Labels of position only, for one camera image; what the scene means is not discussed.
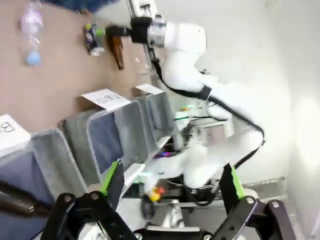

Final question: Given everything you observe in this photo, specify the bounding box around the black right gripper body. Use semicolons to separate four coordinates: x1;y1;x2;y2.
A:
129;16;154;45

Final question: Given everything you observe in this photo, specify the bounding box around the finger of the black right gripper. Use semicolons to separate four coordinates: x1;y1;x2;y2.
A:
212;163;299;240

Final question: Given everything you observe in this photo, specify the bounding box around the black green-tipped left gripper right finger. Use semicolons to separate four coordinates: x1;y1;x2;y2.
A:
96;24;132;38

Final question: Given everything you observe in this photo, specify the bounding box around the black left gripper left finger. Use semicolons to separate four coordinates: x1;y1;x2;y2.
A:
42;159;137;240

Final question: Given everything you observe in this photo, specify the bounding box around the dark blue drink can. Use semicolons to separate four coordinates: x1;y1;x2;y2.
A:
83;23;106;57

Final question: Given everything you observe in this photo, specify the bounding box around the grey basket with plastic label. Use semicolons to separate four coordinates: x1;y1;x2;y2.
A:
59;99;151;186

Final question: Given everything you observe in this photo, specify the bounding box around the grey basket with B label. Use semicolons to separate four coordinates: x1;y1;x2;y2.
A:
0;127;89;240

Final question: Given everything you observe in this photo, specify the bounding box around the small grey basket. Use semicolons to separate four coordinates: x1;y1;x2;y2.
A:
132;91;176;154

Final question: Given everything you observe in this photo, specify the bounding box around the brown glass bottle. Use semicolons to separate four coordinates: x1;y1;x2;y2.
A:
106;34;126;71

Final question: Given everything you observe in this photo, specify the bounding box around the clear plastic cup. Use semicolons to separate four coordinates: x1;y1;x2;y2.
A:
134;56;154;79

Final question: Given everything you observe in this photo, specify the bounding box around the person's dark blue clothing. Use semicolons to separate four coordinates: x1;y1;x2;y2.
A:
39;0;102;14

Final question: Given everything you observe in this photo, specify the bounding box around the small white paper label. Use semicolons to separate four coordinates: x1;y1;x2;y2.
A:
134;84;164;96

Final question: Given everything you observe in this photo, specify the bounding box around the white paper label plastic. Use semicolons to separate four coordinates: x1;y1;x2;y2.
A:
80;88;131;111

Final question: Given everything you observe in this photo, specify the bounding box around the clear plastic bottle blue cap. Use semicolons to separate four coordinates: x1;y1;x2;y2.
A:
19;0;45;67

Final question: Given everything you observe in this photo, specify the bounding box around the dark brown bottle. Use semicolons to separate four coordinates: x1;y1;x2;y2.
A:
0;180;52;219

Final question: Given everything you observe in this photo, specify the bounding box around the white paper label letter B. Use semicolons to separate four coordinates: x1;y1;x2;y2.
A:
0;114;31;154

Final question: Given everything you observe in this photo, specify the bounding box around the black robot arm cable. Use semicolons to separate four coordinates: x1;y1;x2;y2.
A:
149;46;266;171

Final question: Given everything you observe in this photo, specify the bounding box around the white electronics box with cables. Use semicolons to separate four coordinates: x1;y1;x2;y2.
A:
173;103;235;152

